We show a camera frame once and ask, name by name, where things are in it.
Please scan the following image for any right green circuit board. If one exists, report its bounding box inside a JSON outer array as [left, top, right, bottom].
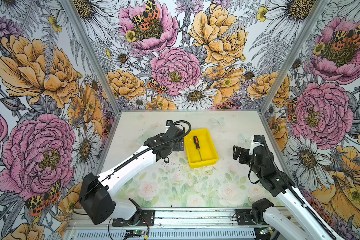
[[259, 227, 273, 235]]

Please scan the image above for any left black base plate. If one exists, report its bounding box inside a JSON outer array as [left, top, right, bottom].
[[112, 210, 156, 227]]

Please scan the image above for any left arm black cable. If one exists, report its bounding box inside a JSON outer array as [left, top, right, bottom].
[[72, 120, 192, 215]]

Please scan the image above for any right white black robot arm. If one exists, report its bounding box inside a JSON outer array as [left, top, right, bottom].
[[233, 135, 342, 240]]

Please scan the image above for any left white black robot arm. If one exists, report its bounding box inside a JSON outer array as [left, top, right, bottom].
[[78, 120, 191, 225]]

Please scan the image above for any yellow plastic bin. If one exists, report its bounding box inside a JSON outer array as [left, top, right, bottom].
[[184, 129, 219, 169]]

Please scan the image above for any green circuit board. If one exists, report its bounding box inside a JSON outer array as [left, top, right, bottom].
[[259, 227, 273, 235], [124, 230, 146, 238]]

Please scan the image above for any orange black handled screwdriver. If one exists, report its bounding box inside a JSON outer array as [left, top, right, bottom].
[[193, 136, 203, 161]]

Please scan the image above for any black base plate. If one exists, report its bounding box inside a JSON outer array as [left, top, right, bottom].
[[112, 210, 156, 227], [235, 209, 256, 226]]

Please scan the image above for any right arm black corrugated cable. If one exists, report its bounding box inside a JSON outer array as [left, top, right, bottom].
[[260, 134, 338, 240]]

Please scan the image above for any left green circuit board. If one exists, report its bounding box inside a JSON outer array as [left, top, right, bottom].
[[124, 230, 146, 238]]

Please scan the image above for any aluminium front rail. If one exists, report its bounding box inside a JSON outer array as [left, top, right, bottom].
[[66, 207, 327, 240]]

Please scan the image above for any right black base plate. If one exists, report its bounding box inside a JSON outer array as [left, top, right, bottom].
[[235, 209, 256, 226]]

